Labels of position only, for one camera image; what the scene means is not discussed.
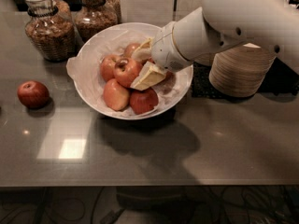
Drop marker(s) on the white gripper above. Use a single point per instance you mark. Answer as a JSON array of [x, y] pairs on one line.
[[168, 49]]

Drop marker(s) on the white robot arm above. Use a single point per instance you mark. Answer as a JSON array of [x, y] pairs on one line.
[[218, 25]]

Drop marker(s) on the back yellowish apple in bowl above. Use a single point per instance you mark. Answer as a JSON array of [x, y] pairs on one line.
[[130, 49]]

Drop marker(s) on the top centre red apple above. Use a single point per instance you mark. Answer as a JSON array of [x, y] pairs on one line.
[[126, 70]]

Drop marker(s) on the white bowl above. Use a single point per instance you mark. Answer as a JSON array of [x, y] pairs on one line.
[[183, 81]]

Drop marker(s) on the front right red apple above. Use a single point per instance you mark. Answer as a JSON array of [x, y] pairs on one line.
[[143, 101]]

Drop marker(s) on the left red apple in bowl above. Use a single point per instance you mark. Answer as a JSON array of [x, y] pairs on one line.
[[107, 66]]

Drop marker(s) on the front left yellowish apple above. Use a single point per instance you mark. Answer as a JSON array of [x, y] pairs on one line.
[[115, 95]]

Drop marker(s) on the black mat under bowl stacks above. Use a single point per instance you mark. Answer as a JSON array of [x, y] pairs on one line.
[[201, 86]]

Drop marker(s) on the red apple on table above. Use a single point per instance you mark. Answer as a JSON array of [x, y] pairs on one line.
[[33, 94]]

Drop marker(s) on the white box left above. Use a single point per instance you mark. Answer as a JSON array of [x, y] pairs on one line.
[[156, 12]]

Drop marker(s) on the back stack of paper bowls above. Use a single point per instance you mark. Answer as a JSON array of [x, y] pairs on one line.
[[205, 59]]

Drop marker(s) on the stack of paper bowls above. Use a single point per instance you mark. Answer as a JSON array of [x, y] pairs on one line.
[[240, 71], [205, 59]]

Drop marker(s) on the right glass jar of granola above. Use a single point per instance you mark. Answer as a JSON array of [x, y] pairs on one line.
[[94, 17]]

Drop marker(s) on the glass jar of granola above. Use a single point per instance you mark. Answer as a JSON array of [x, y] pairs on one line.
[[50, 31], [94, 17]]

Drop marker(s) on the front stack of paper bowls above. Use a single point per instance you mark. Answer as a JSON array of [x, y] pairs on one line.
[[240, 71]]

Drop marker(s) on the left glass jar of granola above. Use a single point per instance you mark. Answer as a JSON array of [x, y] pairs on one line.
[[50, 31]]

